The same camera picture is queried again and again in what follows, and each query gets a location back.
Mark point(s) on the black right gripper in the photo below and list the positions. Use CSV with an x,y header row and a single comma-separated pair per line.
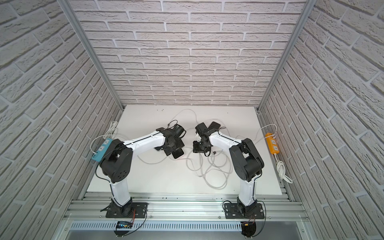
x,y
199,144

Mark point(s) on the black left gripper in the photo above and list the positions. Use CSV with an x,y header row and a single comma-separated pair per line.
x,y
172,143

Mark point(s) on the phone with light pink case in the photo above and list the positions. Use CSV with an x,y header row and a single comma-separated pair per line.
x,y
177,153

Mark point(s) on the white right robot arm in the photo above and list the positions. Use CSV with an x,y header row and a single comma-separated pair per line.
x,y
246,160

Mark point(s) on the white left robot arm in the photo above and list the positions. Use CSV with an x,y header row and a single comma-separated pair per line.
x,y
117,160

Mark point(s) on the phone with salmon pink case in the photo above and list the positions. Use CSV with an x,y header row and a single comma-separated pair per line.
x,y
214,127

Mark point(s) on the orange power strip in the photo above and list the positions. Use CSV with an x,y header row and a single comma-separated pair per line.
x,y
272,144

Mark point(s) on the teal power strip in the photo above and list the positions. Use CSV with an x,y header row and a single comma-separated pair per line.
x,y
101,151

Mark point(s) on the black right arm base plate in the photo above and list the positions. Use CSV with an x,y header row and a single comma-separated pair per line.
x,y
238,211

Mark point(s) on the aluminium front rail frame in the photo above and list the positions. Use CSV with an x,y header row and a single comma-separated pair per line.
x,y
183,212

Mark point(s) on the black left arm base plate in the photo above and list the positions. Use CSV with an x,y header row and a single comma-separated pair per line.
x,y
130,210

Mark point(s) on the aluminium corner post left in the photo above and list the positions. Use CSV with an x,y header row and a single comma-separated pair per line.
x,y
75,23

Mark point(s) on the aluminium corner post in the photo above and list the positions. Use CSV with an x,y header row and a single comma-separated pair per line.
x,y
75,23
308,7

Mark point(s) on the aluminium corner post right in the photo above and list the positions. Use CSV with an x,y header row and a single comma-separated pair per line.
x,y
308,7

